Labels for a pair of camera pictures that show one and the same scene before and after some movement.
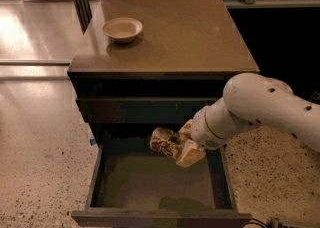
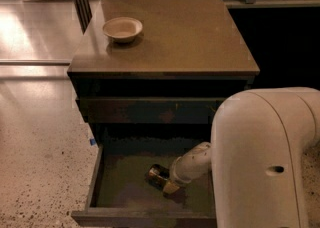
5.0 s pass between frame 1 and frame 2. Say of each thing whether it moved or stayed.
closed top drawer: stayed
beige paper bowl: stayed
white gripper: moved
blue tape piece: stayed
